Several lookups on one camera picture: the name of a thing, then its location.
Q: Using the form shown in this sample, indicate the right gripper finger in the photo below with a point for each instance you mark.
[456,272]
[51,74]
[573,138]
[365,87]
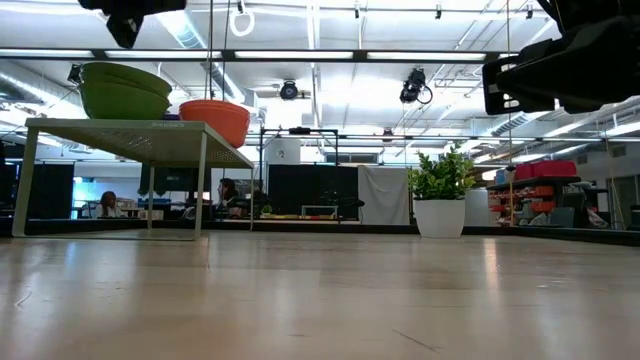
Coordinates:
[565,75]

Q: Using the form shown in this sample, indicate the floral mini bowl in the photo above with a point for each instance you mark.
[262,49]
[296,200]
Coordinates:
[125,89]
[115,71]
[122,107]

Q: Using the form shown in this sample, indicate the blue mini bowl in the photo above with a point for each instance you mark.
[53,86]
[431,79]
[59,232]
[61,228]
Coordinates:
[172,117]

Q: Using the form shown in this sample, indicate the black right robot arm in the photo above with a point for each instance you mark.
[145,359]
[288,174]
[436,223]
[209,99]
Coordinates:
[600,12]

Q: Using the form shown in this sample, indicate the black ceiling-mounted device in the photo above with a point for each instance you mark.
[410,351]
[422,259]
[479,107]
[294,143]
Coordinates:
[74,75]

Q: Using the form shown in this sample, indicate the storage shelf with red bins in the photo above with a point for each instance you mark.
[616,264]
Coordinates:
[537,181]

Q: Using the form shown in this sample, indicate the green perforated metal shelf rack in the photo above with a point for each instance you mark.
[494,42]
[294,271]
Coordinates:
[150,145]

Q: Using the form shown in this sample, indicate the black round ceiling device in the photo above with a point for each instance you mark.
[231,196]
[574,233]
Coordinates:
[288,91]

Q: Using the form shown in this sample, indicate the person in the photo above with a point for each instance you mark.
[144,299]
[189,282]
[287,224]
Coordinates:
[227,192]
[107,204]

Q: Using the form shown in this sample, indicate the small potted green plant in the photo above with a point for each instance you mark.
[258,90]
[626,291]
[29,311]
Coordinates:
[440,220]

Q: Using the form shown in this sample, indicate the white hanging cloth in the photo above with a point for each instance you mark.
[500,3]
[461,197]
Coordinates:
[385,195]

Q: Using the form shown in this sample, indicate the black partition panel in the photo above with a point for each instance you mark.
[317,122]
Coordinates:
[310,185]

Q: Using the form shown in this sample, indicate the black ceiling camera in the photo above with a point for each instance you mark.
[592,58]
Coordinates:
[412,87]

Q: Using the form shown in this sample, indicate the black overhead frame bar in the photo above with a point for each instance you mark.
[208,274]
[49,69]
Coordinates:
[359,55]

